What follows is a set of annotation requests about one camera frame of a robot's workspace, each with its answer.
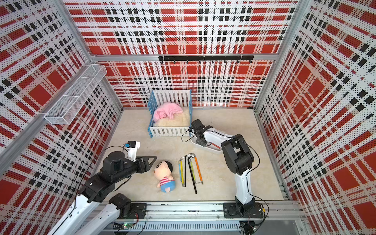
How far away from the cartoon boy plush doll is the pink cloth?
0.33m

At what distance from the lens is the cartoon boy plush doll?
2.52 ft

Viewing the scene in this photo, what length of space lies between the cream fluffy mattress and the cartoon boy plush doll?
0.27m

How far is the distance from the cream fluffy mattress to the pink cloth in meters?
0.02

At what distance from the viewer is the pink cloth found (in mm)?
998

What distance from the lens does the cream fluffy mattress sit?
1.00 m
